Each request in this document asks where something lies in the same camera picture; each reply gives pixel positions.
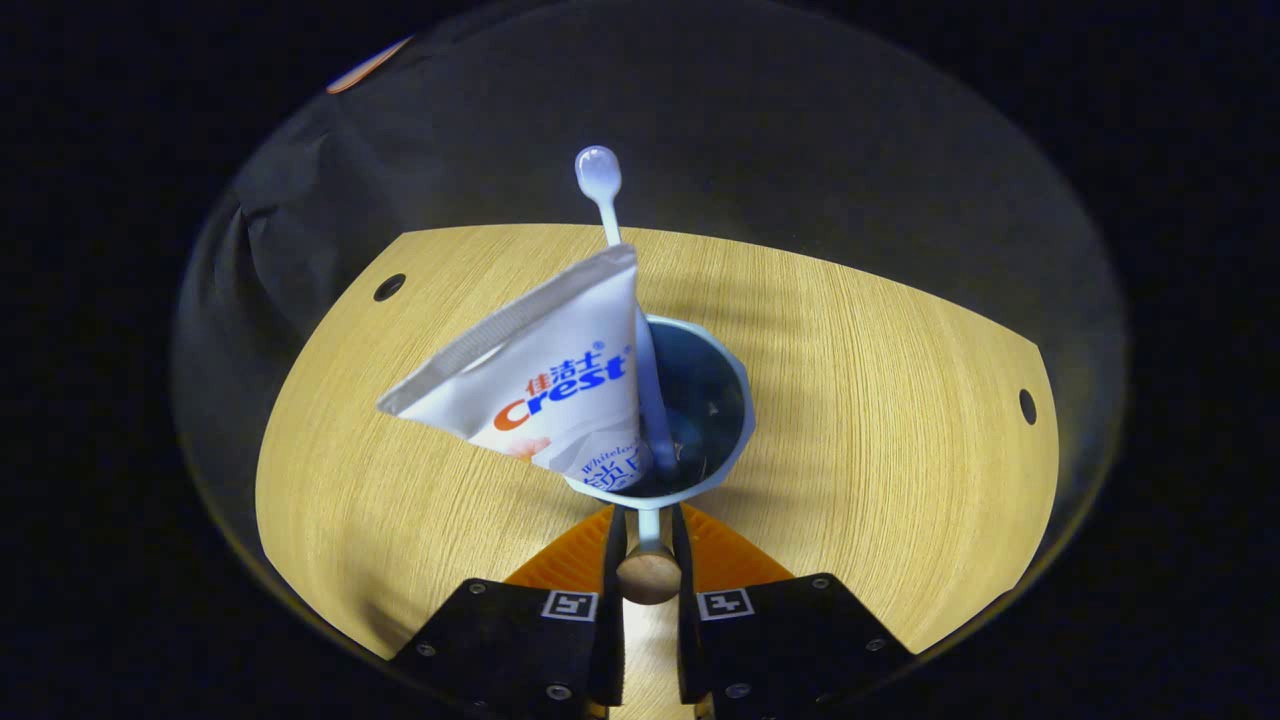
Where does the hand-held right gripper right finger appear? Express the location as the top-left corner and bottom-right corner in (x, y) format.
(672, 502), (917, 720)

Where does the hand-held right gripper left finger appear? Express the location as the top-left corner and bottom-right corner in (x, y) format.
(388, 504), (629, 720)

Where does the pale blue cup wooden handle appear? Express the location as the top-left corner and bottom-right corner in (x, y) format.
(565, 315), (756, 606)

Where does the white toothpaste tube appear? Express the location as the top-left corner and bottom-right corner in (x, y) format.
(377, 243), (656, 491)

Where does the white toothbrush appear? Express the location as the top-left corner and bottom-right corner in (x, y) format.
(575, 146), (683, 479)

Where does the wooden desktop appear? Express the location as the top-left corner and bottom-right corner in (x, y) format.
(255, 224), (1061, 720)

